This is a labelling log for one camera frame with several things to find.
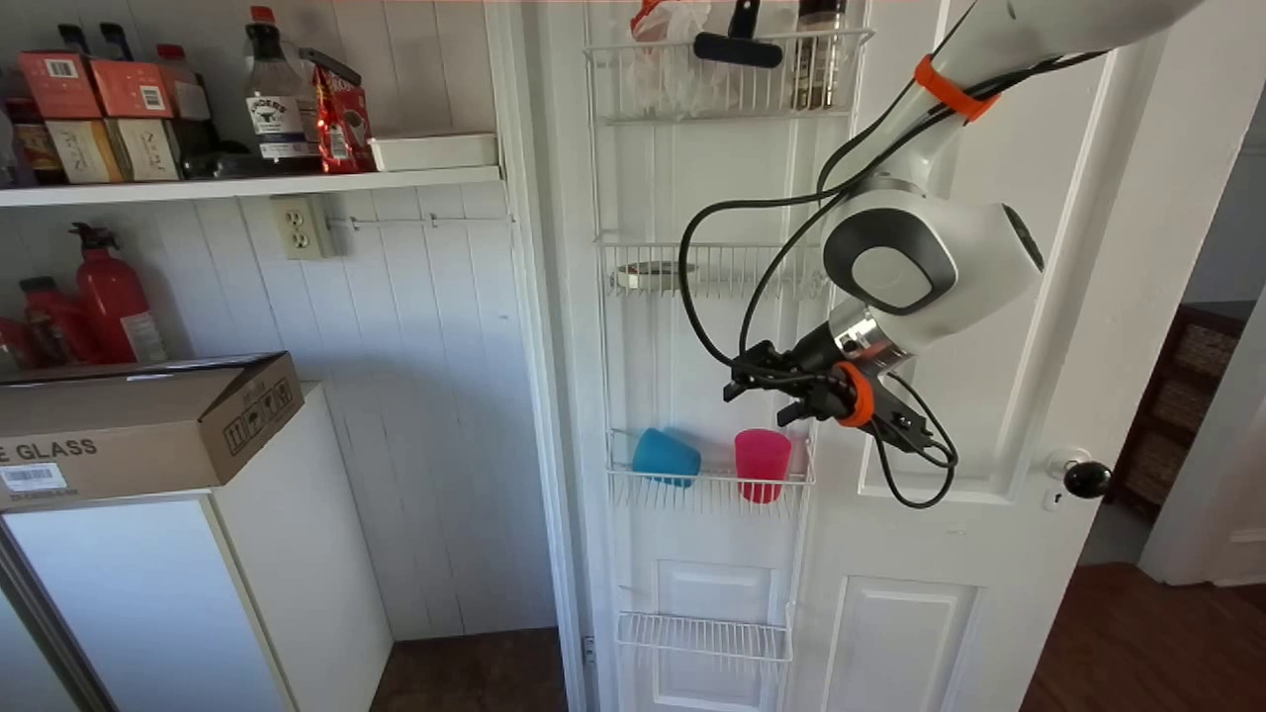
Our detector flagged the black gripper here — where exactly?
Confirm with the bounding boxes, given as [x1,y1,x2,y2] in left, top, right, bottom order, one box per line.
[724,316,934,449]

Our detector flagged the pink plastic cup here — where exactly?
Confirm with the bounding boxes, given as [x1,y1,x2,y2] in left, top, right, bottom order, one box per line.
[738,427,792,502]

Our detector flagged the blue plastic cup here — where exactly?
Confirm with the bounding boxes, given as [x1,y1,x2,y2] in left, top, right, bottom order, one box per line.
[632,427,701,485]

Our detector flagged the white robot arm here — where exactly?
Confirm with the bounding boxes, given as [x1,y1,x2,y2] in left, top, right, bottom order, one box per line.
[724,0,1203,460]

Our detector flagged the white panel door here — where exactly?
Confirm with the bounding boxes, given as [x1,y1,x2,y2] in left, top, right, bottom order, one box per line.
[589,0,1107,712]

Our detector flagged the black round door knob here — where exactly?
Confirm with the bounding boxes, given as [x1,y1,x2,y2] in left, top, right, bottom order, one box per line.
[1066,460,1111,499]

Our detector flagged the dark wooden dresser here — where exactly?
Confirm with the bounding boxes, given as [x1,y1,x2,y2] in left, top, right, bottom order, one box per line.
[1111,300,1251,519]

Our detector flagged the white flat box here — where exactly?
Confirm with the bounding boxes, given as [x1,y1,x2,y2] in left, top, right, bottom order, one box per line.
[374,135,500,175]

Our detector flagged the red snack bag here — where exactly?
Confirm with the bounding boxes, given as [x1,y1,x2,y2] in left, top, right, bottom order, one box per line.
[300,48,374,175]

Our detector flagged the clear liquor bottle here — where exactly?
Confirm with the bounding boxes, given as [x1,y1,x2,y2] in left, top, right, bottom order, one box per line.
[247,2,317,168]

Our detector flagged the white cabinet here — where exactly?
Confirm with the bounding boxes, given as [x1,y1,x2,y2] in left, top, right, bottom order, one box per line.
[3,388,392,712]

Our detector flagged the cardboard box glass label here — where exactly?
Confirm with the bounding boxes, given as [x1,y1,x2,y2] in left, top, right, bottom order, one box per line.
[0,350,304,508]

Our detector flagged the red box right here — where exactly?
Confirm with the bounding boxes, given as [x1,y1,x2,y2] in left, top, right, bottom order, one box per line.
[90,59,180,183]

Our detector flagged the red box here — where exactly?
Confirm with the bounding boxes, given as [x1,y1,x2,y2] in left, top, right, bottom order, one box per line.
[20,50,126,184]
[90,59,180,183]

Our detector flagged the red box left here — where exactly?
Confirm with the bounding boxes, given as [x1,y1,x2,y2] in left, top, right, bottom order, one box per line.
[20,50,126,184]

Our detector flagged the white wire door rack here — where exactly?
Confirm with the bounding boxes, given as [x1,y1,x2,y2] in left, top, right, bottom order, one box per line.
[589,32,858,664]

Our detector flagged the black handled brush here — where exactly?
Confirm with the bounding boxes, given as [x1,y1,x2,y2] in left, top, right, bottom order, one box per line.
[694,0,782,67]

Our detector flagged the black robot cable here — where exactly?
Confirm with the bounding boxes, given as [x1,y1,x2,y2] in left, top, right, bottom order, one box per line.
[678,48,1111,515]

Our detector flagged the white wall shelf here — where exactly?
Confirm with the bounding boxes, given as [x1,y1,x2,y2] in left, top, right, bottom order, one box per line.
[0,164,504,209]

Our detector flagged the wall power outlet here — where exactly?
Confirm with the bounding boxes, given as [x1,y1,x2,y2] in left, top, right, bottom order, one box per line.
[272,196,331,261]

